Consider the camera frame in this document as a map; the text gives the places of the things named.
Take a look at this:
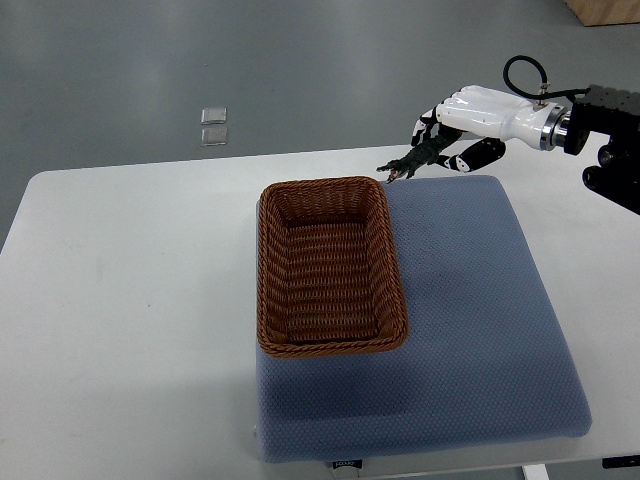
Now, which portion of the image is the brown wicker basket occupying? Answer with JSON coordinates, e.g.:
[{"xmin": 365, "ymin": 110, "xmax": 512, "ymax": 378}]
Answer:
[{"xmin": 256, "ymin": 176, "xmax": 409, "ymax": 359}]

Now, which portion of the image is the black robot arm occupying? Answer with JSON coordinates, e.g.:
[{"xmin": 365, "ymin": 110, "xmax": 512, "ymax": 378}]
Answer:
[{"xmin": 563, "ymin": 85, "xmax": 639, "ymax": 214}]

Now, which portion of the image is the upper metal floor plate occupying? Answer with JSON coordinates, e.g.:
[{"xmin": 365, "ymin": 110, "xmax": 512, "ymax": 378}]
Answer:
[{"xmin": 201, "ymin": 107, "xmax": 227, "ymax": 125}]

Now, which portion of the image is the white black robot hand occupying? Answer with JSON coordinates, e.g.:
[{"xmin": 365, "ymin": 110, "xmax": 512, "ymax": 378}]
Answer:
[{"xmin": 411, "ymin": 85, "xmax": 570, "ymax": 172}]

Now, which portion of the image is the blue foam cushion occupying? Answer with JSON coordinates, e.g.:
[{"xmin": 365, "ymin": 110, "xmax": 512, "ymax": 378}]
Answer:
[{"xmin": 256, "ymin": 174, "xmax": 592, "ymax": 463}]

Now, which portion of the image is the dark crocodile toy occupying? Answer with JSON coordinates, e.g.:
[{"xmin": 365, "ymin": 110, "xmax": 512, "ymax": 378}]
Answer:
[{"xmin": 376, "ymin": 127, "xmax": 463, "ymax": 183}]

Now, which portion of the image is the wooden box corner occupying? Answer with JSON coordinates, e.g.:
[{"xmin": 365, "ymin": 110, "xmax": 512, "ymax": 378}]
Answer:
[{"xmin": 565, "ymin": 0, "xmax": 639, "ymax": 27}]

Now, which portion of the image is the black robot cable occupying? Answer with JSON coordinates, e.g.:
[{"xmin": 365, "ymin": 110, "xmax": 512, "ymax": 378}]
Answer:
[{"xmin": 502, "ymin": 55, "xmax": 591, "ymax": 101}]

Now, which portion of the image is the black table control panel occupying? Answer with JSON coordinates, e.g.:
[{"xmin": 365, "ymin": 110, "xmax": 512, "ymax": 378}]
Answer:
[{"xmin": 602, "ymin": 454, "xmax": 640, "ymax": 469}]

